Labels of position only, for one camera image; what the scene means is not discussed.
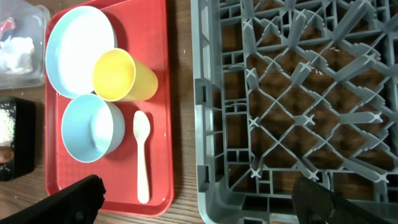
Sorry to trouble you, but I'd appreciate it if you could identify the large light blue plate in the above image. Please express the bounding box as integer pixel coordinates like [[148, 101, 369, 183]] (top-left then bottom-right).
[[45, 6, 118, 98]]

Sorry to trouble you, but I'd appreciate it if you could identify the red serving tray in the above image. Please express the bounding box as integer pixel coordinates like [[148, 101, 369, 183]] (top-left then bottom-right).
[[45, 0, 174, 217]]

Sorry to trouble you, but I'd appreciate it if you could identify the yellow plastic cup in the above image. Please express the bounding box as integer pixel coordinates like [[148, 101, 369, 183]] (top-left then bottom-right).
[[92, 48, 159, 101]]

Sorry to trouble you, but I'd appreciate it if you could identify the light blue bowl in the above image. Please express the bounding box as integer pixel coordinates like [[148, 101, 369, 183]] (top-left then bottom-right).
[[61, 93, 126, 163]]

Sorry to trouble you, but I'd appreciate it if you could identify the orange carrot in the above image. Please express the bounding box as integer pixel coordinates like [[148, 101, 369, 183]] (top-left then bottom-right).
[[0, 146, 14, 164]]

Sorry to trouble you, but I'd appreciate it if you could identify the grey dishwasher rack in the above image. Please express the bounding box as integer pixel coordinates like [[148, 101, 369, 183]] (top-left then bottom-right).
[[191, 0, 397, 223]]

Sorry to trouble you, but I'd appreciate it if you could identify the pile of rice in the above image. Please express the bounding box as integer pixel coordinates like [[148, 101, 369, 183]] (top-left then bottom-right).
[[1, 104, 16, 147]]

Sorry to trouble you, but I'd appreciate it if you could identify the crumpled white tissue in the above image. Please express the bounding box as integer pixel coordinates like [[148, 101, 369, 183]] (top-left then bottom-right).
[[1, 37, 35, 75]]

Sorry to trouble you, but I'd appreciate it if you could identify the white plastic spoon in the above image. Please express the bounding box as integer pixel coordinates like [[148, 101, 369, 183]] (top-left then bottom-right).
[[133, 111, 150, 204]]

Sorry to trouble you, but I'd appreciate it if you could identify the clear plastic waste bin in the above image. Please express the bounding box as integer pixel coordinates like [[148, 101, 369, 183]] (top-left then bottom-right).
[[1, 0, 50, 90]]

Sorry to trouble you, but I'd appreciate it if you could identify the black food waste tray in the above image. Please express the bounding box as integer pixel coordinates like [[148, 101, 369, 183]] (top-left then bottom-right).
[[1, 96, 36, 182]]

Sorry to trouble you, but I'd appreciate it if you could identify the red snack wrapper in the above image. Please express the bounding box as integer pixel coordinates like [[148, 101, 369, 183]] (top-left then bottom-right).
[[1, 17, 16, 37]]

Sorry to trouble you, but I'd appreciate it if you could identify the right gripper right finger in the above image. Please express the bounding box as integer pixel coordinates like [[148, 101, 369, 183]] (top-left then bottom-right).
[[292, 177, 390, 224]]

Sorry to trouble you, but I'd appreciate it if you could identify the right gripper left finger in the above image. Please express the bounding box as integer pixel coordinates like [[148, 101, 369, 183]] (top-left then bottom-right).
[[1, 175, 106, 224]]

